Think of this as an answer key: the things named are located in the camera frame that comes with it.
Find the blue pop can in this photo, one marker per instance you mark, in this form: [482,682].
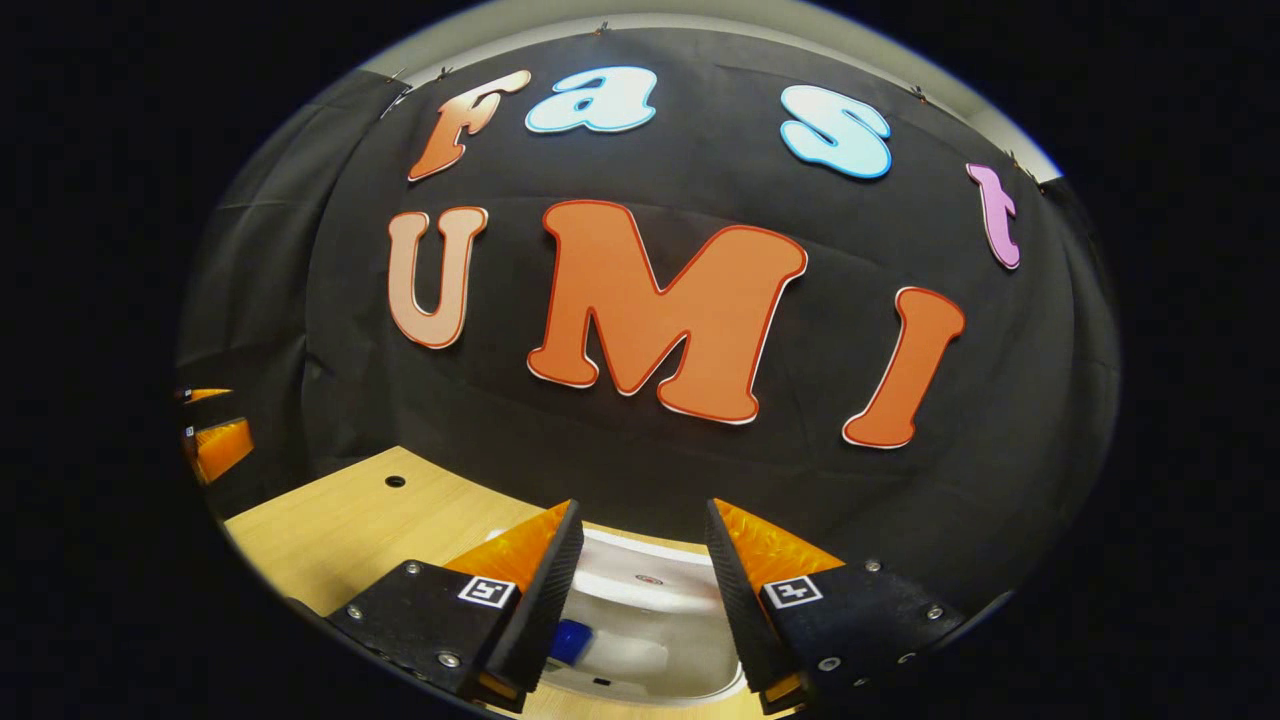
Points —
[570,640]

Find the wooden desktop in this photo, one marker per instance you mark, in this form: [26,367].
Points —
[330,530]

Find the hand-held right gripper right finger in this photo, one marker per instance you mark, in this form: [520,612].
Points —
[740,600]

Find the white desktop garbage bin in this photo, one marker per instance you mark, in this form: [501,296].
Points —
[650,640]

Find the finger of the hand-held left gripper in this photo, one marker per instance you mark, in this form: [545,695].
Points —
[205,394]
[220,448]

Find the black backdrop cloth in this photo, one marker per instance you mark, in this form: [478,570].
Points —
[700,150]

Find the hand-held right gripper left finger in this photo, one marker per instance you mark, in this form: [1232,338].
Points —
[545,600]

